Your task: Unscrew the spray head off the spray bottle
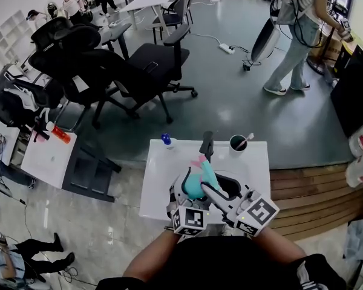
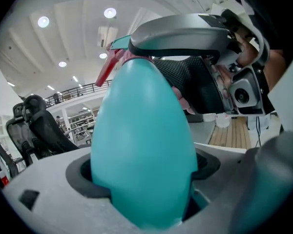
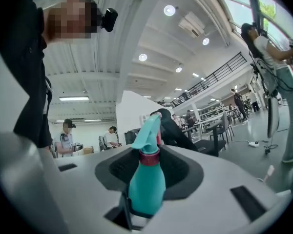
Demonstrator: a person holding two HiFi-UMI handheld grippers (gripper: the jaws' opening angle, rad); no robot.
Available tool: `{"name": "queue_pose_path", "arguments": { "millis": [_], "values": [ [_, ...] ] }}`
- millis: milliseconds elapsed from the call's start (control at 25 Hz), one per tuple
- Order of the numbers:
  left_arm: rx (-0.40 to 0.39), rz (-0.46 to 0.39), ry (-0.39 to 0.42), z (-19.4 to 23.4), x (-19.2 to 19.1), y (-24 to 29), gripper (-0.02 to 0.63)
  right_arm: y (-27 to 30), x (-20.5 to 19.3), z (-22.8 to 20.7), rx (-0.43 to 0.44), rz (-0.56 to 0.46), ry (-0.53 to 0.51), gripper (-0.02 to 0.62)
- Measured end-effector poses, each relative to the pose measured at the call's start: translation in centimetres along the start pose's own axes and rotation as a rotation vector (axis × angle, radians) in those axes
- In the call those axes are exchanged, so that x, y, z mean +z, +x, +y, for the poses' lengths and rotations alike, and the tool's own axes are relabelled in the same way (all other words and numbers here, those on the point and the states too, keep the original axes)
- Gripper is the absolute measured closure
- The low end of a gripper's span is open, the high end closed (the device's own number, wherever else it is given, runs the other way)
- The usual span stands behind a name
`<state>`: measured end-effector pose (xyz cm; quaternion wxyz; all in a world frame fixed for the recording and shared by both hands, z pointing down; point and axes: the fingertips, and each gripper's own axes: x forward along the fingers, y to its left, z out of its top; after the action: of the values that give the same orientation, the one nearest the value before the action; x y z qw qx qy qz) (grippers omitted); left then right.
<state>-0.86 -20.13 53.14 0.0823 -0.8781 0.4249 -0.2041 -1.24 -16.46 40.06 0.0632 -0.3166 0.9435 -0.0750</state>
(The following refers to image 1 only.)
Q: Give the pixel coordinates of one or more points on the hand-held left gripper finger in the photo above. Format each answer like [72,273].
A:
[186,177]

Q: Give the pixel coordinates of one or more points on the person's right forearm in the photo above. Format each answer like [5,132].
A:
[278,243]

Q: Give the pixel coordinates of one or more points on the black faucet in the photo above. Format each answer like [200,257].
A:
[208,145]

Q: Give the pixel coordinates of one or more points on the black mesh chair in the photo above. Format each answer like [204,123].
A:
[172,17]

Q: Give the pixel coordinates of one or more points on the blue capped small bottle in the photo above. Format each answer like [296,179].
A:
[167,140]

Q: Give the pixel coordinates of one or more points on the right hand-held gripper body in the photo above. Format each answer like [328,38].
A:
[257,213]

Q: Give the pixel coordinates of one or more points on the black cabinet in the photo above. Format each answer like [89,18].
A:
[355,95]

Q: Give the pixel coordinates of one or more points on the white wall shelf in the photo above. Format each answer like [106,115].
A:
[9,35]

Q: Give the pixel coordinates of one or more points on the person's black shirt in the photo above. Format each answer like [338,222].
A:
[217,264]

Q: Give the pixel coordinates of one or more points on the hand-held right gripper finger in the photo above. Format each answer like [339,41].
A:
[214,198]
[234,197]

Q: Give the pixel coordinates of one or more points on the large black office chair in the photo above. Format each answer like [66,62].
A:
[109,68]

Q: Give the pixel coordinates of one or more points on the pink toothbrush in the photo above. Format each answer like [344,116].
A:
[245,140]

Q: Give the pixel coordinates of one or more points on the wooden step platform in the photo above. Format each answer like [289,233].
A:
[308,192]

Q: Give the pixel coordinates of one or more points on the pink spray head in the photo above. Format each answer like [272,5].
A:
[198,162]

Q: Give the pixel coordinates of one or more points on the teal spray bottle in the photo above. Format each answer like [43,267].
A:
[196,183]

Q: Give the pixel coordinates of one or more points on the person's left forearm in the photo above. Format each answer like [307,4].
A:
[151,258]

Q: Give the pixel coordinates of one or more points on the orange bottle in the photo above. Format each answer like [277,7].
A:
[60,133]

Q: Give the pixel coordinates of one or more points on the black chair with white frame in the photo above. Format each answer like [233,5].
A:
[21,98]

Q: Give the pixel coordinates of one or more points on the dark green cup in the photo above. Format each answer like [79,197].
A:
[237,145]

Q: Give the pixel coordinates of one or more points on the pack of clear plastic bottles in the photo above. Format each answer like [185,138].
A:
[361,156]

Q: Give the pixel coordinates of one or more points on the white sink basin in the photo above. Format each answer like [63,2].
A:
[163,180]

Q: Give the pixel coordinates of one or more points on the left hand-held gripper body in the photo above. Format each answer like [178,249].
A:
[190,219]

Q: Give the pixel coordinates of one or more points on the white power strip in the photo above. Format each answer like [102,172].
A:
[227,48]

